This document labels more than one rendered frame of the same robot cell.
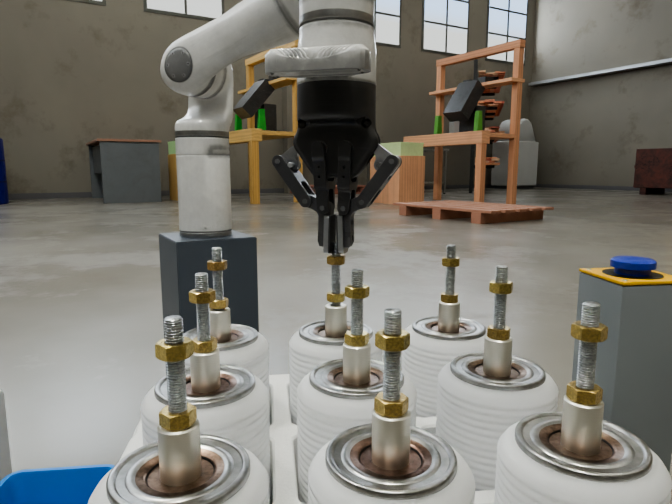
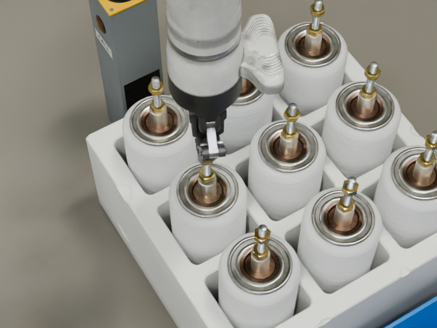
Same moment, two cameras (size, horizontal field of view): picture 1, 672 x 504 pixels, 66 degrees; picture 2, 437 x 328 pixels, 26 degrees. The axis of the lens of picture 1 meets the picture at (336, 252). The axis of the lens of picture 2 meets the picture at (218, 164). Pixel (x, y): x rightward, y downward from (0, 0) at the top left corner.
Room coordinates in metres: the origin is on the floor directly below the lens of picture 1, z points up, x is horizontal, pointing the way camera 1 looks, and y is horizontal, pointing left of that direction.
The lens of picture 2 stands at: (0.74, 0.54, 1.24)
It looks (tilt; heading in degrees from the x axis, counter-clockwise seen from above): 58 degrees down; 246
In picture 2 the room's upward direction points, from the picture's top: straight up
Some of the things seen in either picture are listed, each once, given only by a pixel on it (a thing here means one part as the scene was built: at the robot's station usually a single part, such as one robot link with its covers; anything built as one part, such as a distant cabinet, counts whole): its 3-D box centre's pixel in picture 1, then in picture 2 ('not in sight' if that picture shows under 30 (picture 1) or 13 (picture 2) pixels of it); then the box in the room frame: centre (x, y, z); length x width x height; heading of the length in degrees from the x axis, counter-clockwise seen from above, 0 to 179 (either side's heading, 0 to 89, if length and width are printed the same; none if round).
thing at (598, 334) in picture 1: (589, 331); (317, 10); (0.29, -0.15, 0.32); 0.02 x 0.02 x 0.01; 11
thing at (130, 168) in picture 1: (123, 171); not in sight; (7.27, 2.94, 0.39); 1.48 x 0.76 x 0.79; 30
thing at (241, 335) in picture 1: (219, 337); (259, 265); (0.50, 0.12, 0.25); 0.08 x 0.08 x 0.01
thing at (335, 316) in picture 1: (335, 320); (207, 185); (0.51, 0.00, 0.26); 0.02 x 0.02 x 0.03
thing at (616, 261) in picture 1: (632, 268); not in sight; (0.51, -0.29, 0.32); 0.04 x 0.04 x 0.02
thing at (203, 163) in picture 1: (204, 187); not in sight; (0.93, 0.23, 0.39); 0.09 x 0.09 x 0.17; 30
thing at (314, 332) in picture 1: (335, 332); (207, 191); (0.51, 0.00, 0.25); 0.08 x 0.08 x 0.01
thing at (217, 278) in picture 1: (217, 285); (261, 243); (0.50, 0.12, 0.30); 0.01 x 0.01 x 0.08
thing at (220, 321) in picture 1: (219, 325); (260, 259); (0.50, 0.12, 0.26); 0.02 x 0.02 x 0.03
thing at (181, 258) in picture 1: (209, 315); not in sight; (0.93, 0.23, 0.15); 0.14 x 0.14 x 0.30; 30
